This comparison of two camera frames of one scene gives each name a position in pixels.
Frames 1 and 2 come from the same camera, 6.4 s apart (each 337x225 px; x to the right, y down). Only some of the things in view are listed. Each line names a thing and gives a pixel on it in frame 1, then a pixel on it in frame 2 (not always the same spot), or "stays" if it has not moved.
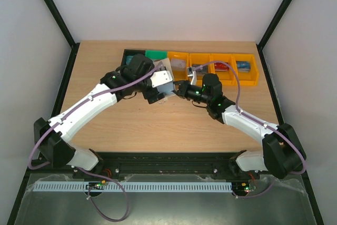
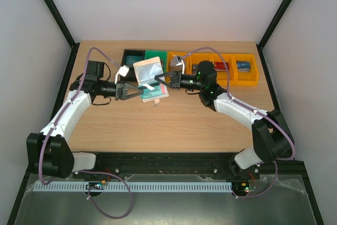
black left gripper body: (148, 95) -> (119, 94)
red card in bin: (221, 67) stays
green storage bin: (154, 55) stays
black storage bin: (131, 52) stays
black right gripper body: (182, 88) -> (176, 79)
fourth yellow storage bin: (245, 66) stays
